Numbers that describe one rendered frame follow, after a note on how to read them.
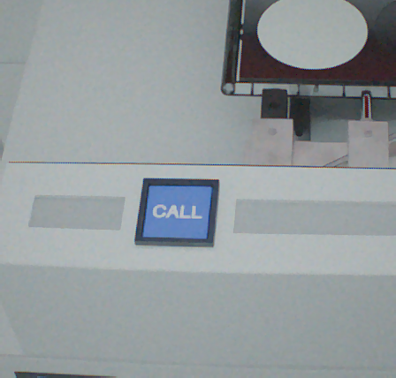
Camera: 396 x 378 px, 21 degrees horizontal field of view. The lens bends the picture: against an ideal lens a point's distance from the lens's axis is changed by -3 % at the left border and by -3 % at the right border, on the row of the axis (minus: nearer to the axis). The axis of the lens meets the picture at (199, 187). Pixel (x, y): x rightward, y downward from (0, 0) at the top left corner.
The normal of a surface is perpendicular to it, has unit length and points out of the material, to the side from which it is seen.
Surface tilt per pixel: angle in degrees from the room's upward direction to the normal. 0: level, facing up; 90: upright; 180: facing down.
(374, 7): 0
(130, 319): 90
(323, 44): 0
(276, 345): 90
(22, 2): 90
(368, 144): 0
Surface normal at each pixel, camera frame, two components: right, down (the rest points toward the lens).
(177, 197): -0.08, -0.61
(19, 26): -0.08, 0.80
